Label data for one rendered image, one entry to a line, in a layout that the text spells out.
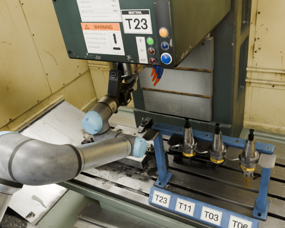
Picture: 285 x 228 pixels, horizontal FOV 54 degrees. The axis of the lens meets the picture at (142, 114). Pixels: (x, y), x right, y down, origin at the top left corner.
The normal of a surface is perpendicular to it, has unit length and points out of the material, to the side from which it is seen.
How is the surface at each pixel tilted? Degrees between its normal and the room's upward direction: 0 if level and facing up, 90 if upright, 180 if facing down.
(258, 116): 90
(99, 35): 90
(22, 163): 48
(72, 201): 0
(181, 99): 90
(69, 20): 90
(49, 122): 24
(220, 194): 0
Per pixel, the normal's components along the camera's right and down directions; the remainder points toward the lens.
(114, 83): -0.45, 0.08
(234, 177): -0.14, -0.84
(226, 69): -0.48, 0.52
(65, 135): 0.23, -0.70
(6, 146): -0.30, -0.60
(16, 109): 0.87, 0.16
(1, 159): -0.47, -0.13
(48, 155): 0.44, -0.51
